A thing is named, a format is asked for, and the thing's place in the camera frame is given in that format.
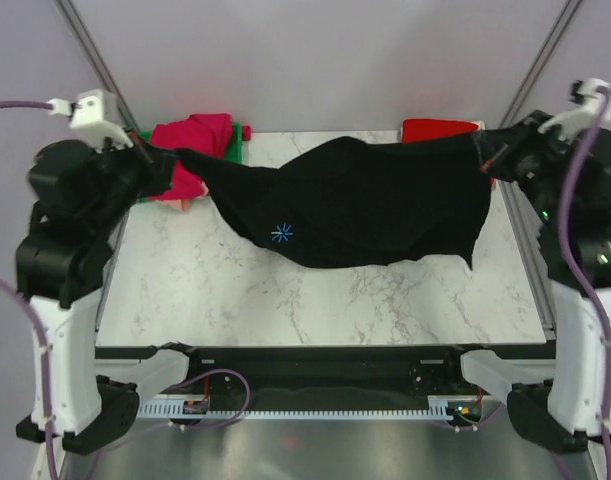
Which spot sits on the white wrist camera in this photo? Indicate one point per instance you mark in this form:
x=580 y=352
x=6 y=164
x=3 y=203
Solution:
x=94 y=118
x=592 y=98

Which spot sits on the black t shirt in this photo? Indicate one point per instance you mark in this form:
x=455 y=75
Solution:
x=347 y=203

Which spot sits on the magenta t shirt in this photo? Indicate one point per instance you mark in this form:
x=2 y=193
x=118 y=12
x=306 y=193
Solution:
x=208 y=134

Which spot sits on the white slotted cable duct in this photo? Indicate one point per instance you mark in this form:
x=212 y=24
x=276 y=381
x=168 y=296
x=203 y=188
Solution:
x=186 y=408

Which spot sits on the green plastic tray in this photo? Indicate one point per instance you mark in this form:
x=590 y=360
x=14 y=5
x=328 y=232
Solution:
x=233 y=153

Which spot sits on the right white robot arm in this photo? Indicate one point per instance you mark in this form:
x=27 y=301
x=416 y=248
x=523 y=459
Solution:
x=564 y=403

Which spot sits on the right aluminium frame post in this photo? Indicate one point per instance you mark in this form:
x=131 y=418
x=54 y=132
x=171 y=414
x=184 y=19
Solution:
x=546 y=51

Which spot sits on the peach pink t shirt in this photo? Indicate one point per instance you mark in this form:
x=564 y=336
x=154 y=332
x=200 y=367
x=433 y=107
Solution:
x=184 y=204

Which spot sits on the left aluminium frame post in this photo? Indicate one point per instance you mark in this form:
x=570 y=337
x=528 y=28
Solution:
x=80 y=32

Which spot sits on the folded red t shirt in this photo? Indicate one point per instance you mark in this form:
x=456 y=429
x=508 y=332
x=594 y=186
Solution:
x=425 y=129

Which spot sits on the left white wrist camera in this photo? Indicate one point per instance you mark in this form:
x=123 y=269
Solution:
x=94 y=118

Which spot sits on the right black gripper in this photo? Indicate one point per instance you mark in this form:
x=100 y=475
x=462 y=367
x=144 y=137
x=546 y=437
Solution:
x=502 y=145

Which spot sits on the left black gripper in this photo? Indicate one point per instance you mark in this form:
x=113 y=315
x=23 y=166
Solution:
x=155 y=162

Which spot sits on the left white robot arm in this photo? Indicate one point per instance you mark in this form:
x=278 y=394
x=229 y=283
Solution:
x=82 y=195

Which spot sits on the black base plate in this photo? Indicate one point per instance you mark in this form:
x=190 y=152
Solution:
x=431 y=369

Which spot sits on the aluminium frame post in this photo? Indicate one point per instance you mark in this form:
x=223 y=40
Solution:
x=80 y=32
x=546 y=51

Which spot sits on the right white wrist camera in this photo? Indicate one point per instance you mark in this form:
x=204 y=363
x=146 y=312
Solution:
x=592 y=98

